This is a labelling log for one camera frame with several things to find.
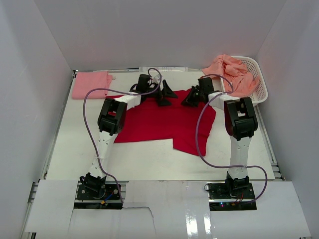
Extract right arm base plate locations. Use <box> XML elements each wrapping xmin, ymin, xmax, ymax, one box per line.
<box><xmin>204</xmin><ymin>183</ymin><xmax>257</xmax><ymax>212</ymax></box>

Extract salmon t shirt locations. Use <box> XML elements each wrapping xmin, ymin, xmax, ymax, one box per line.
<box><xmin>202</xmin><ymin>54</ymin><xmax>260</xmax><ymax>98</ymax></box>

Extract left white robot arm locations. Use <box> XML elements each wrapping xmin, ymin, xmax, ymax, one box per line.
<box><xmin>80</xmin><ymin>72</ymin><xmax>177</xmax><ymax>199</ymax></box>

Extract purple cable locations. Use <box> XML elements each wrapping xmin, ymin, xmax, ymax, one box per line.
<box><xmin>83</xmin><ymin>67</ymin><xmax>162</xmax><ymax>203</ymax></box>
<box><xmin>194</xmin><ymin>74</ymin><xmax>269</xmax><ymax>205</ymax></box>

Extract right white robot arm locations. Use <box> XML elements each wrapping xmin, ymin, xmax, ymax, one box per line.
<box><xmin>181</xmin><ymin>76</ymin><xmax>258</xmax><ymax>199</ymax></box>

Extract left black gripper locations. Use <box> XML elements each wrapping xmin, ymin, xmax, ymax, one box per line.
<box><xmin>145</xmin><ymin>80</ymin><xmax>177</xmax><ymax>107</ymax></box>

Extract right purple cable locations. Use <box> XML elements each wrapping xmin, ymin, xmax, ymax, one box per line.
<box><xmin>194</xmin><ymin>74</ymin><xmax>269</xmax><ymax>205</ymax></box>

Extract white paper sheet rear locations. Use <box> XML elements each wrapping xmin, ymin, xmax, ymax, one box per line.
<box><xmin>139</xmin><ymin>67</ymin><xmax>188</xmax><ymax>72</ymax></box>

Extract white plastic basket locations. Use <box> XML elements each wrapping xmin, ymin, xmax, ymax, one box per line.
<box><xmin>219</xmin><ymin>56</ymin><xmax>269</xmax><ymax>108</ymax></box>

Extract folded pink t shirt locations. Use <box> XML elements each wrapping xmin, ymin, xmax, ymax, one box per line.
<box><xmin>71</xmin><ymin>71</ymin><xmax>113</xmax><ymax>100</ymax></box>

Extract red t shirt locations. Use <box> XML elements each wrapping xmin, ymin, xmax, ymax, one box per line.
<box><xmin>115</xmin><ymin>89</ymin><xmax>205</xmax><ymax>156</ymax></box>

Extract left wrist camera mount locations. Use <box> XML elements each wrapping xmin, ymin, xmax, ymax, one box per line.
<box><xmin>152</xmin><ymin>74</ymin><xmax>162</xmax><ymax>85</ymax></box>

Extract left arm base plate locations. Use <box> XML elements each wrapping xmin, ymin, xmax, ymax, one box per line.
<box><xmin>74</xmin><ymin>183</ymin><xmax>123</xmax><ymax>210</ymax></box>

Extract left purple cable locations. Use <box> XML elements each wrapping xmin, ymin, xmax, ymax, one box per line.
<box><xmin>83</xmin><ymin>67</ymin><xmax>162</xmax><ymax>203</ymax></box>

